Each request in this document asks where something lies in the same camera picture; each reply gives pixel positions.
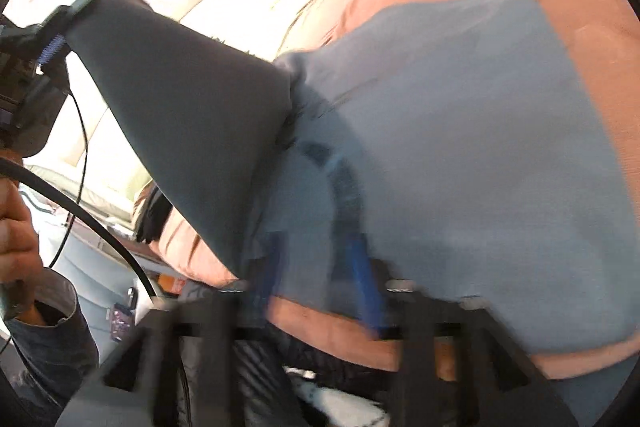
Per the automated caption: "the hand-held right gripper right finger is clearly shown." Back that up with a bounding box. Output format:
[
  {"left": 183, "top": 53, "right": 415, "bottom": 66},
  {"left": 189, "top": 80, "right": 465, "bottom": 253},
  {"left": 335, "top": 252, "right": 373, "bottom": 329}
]
[{"left": 341, "top": 233, "right": 577, "bottom": 427}]

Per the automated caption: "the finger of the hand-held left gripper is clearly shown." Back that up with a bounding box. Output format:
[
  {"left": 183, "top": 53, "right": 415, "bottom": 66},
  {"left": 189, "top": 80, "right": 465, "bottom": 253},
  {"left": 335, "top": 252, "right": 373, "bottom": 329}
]
[{"left": 37, "top": 0, "right": 102, "bottom": 70}]

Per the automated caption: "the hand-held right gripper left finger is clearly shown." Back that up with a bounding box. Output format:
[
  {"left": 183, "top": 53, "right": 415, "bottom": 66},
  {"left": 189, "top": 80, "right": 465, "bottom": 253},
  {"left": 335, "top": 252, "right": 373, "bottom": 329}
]
[{"left": 55, "top": 231, "right": 287, "bottom": 427}]

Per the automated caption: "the grey t-shirt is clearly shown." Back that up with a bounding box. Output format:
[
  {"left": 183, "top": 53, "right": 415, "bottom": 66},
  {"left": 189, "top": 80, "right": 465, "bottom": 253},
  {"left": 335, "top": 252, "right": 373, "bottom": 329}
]
[{"left": 65, "top": 0, "right": 640, "bottom": 354}]

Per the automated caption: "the person's left hand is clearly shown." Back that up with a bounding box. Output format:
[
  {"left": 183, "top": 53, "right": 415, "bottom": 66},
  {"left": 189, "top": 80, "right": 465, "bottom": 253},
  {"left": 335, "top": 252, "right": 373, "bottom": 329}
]
[{"left": 0, "top": 147, "right": 46, "bottom": 284}]

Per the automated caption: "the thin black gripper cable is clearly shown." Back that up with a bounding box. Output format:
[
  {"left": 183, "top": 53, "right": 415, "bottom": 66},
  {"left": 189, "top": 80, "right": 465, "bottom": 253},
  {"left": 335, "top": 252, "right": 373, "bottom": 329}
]
[{"left": 47, "top": 86, "right": 90, "bottom": 269}]

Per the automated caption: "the thick black braided cable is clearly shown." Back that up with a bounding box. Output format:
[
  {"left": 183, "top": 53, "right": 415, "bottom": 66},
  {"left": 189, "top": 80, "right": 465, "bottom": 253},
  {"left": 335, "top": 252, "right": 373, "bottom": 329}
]
[{"left": 0, "top": 157, "right": 168, "bottom": 310}]

